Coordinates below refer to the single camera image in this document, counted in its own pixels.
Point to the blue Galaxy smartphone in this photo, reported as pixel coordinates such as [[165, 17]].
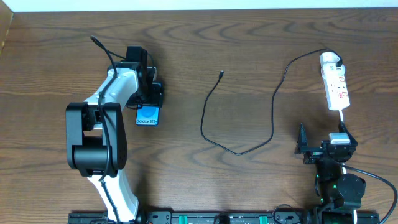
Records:
[[147, 116]]

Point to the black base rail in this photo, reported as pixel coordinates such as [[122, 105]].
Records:
[[165, 217]]

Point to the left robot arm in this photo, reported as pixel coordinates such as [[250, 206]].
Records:
[[96, 137]]

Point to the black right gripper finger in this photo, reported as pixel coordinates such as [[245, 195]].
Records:
[[302, 142], [342, 129]]

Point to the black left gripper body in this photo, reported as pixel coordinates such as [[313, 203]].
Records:
[[156, 94]]

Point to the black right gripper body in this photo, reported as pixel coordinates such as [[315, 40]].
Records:
[[324, 149]]

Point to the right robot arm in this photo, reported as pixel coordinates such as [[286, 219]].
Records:
[[340, 192]]

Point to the white power strip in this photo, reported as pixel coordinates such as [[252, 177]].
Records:
[[335, 87]]

